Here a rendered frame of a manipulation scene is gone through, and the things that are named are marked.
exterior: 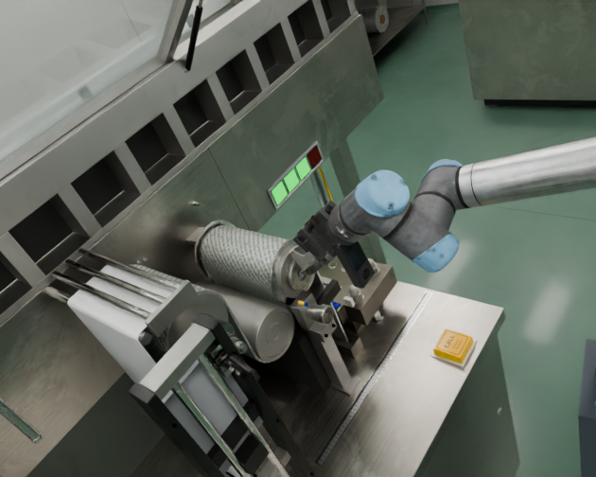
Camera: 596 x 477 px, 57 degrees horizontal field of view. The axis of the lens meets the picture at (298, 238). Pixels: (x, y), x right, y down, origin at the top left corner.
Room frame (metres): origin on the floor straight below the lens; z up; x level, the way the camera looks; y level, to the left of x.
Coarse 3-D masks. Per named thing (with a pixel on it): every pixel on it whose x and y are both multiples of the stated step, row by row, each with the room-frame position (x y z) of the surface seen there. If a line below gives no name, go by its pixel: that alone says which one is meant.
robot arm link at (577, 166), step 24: (576, 144) 0.64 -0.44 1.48; (432, 168) 0.81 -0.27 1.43; (456, 168) 0.76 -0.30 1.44; (480, 168) 0.72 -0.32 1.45; (504, 168) 0.69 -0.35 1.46; (528, 168) 0.66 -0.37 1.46; (552, 168) 0.63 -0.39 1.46; (576, 168) 0.61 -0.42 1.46; (432, 192) 0.74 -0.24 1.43; (456, 192) 0.73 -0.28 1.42; (480, 192) 0.70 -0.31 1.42; (504, 192) 0.67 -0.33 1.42; (528, 192) 0.65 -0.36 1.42; (552, 192) 0.63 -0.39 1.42
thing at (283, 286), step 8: (296, 248) 0.93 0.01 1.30; (288, 256) 0.91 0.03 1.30; (280, 264) 0.90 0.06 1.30; (288, 264) 0.90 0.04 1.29; (280, 272) 0.89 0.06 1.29; (280, 280) 0.88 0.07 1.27; (280, 288) 0.88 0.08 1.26; (288, 288) 0.89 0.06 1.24; (304, 288) 0.91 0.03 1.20; (288, 296) 0.88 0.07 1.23; (296, 296) 0.89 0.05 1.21
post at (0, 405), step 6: (0, 402) 0.61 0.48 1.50; (6, 402) 0.61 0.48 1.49; (0, 408) 0.60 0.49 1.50; (6, 408) 0.60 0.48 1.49; (12, 408) 0.61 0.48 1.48; (0, 414) 0.60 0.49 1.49; (6, 414) 0.60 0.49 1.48; (12, 414) 0.60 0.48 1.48; (18, 414) 0.61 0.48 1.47; (12, 420) 0.60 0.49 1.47; (18, 420) 0.60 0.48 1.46; (24, 420) 0.61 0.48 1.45; (18, 426) 0.60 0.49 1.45; (24, 426) 0.60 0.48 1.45; (30, 426) 0.61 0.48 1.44; (24, 432) 0.60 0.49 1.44; (30, 432) 0.60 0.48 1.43; (36, 432) 0.61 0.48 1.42; (30, 438) 0.60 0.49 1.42
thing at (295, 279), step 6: (294, 264) 0.90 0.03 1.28; (288, 270) 0.90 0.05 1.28; (294, 270) 0.90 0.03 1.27; (300, 270) 0.90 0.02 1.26; (288, 276) 0.89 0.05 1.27; (294, 276) 0.89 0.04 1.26; (300, 276) 0.90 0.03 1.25; (306, 276) 0.91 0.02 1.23; (288, 282) 0.89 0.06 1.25; (294, 282) 0.89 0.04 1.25; (300, 282) 0.90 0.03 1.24; (306, 282) 0.91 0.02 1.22; (294, 288) 0.89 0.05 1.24; (300, 288) 0.89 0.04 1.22
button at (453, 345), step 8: (448, 336) 0.86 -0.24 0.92; (456, 336) 0.85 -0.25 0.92; (464, 336) 0.84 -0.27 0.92; (440, 344) 0.84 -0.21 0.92; (448, 344) 0.83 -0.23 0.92; (456, 344) 0.82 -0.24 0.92; (464, 344) 0.82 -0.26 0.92; (440, 352) 0.83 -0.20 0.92; (448, 352) 0.81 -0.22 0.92; (456, 352) 0.80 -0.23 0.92; (464, 352) 0.80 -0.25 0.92; (456, 360) 0.79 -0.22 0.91
